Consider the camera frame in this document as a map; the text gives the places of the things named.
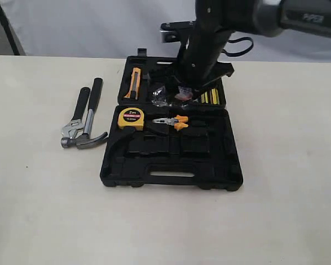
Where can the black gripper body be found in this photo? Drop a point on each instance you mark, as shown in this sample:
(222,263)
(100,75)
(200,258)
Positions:
(198,66)

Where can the black electrical tape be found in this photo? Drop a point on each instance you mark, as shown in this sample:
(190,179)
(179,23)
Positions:
(163,97)

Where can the claw hammer black handle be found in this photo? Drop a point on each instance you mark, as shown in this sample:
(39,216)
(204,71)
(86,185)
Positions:
(83,140)

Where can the adjustable wrench black handle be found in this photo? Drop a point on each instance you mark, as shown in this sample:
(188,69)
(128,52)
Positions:
(71,129)

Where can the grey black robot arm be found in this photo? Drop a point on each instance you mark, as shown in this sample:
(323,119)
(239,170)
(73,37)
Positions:
(268,18)

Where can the black plastic tool case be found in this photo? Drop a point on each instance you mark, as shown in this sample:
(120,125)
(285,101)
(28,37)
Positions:
(202,155)

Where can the yellow black screwdriver left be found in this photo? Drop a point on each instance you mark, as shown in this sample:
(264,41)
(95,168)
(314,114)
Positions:
(204,98)

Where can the yellow black screwdriver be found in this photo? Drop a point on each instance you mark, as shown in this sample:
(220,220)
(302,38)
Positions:
(215,96)
(204,98)

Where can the yellow black screwdriver right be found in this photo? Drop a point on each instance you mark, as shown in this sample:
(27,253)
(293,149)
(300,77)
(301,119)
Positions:
(215,96)

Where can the orange utility knife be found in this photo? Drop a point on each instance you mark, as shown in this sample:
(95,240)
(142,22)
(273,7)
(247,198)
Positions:
(134,84)

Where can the yellow tape measure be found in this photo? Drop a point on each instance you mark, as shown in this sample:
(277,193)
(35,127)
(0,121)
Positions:
(131,117)

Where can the black metal stand pole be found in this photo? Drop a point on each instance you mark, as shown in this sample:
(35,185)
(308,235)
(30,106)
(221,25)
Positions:
(4,22)

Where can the orange handled pliers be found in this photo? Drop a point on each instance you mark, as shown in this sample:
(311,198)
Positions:
(178,122)

